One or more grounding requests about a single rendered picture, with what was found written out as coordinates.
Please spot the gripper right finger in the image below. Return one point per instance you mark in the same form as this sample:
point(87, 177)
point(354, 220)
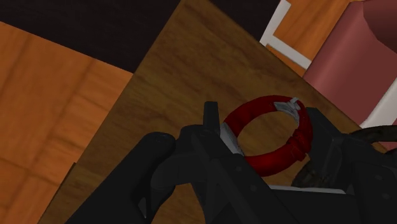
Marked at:
point(372, 186)

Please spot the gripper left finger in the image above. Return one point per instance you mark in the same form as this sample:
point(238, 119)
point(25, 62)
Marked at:
point(173, 186)

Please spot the red wristwatch with silver clasp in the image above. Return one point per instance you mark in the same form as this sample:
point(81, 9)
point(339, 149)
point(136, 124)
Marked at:
point(266, 164)

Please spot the wooden table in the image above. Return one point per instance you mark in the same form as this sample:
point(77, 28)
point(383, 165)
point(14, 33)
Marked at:
point(201, 68)

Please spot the pink armchair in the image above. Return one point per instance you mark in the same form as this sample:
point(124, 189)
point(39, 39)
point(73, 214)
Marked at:
point(350, 62)

